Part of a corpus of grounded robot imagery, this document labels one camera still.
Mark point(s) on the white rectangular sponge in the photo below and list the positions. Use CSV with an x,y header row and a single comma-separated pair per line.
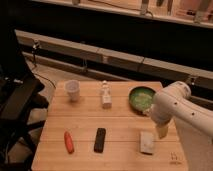
x,y
146,142

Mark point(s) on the small white bottle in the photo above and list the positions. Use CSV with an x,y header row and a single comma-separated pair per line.
x,y
105,95

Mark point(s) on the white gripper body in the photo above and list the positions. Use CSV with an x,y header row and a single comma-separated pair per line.
x,y
162,131

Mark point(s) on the green ceramic bowl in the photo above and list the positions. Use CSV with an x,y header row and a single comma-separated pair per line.
x,y
140,98

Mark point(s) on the orange toy carrot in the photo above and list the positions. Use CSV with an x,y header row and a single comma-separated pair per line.
x,y
68,142

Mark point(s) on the translucent plastic cup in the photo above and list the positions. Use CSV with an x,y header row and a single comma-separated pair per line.
x,y
73,90

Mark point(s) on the black chair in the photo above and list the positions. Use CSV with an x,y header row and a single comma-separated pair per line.
x,y
19,94

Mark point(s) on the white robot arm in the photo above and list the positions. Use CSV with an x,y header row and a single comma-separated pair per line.
x,y
173,101

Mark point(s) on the black rectangular block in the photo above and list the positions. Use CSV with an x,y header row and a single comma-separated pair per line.
x,y
100,140

